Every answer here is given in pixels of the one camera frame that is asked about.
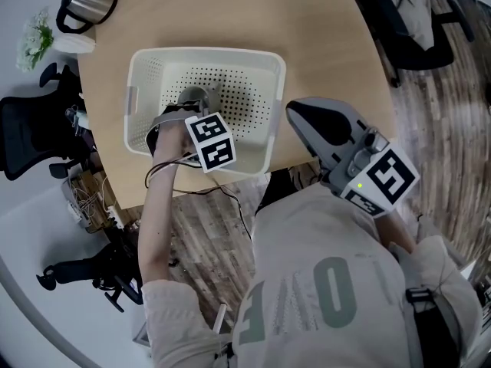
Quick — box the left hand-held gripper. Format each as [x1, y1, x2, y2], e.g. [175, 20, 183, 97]
[145, 103, 236, 174]

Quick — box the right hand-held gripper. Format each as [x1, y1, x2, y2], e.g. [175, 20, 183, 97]
[285, 97, 421, 218]

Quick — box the grey metal cylinder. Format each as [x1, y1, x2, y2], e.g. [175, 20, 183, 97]
[177, 82, 224, 111]

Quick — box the white plastic basket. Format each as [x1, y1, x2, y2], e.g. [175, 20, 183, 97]
[123, 46, 288, 176]

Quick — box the person's left forearm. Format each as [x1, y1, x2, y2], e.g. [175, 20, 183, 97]
[137, 125, 193, 288]

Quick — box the person's right forearm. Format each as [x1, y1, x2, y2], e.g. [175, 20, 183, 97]
[373, 208, 418, 255]

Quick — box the black office chair with cloth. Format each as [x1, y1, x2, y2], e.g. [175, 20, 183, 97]
[355, 0, 477, 88]

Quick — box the white power strip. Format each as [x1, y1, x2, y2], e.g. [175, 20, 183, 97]
[102, 204, 124, 230]

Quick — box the light wooden table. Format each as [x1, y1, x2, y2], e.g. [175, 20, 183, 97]
[76, 0, 398, 210]

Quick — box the beige cloth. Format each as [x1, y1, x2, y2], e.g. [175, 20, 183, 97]
[382, 0, 437, 51]

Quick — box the person's beige printed shirt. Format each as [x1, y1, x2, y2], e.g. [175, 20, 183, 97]
[140, 182, 485, 368]

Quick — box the white vase with flowers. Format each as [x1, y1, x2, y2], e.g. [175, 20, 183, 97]
[15, 7, 97, 73]

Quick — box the stainless steel kettle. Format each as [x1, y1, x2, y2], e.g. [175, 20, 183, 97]
[55, 0, 119, 35]

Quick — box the thin black cable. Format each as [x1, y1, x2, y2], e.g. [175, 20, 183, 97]
[144, 158, 255, 242]

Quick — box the black shoulder strap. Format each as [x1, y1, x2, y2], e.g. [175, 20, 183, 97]
[405, 287, 462, 368]

